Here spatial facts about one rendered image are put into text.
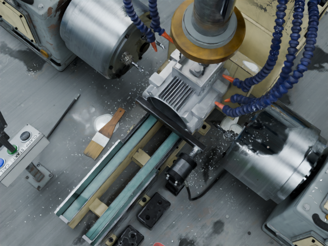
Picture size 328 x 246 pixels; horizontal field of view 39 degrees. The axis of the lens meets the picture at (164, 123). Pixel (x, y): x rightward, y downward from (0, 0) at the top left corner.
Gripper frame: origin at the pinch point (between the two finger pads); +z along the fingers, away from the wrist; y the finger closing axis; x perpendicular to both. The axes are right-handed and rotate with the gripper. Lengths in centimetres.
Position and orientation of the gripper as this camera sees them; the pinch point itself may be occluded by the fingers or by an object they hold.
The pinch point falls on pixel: (4, 141)
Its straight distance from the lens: 129.1
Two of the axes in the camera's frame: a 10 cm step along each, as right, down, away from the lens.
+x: -7.3, -4.1, 5.5
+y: 6.2, -7.3, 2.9
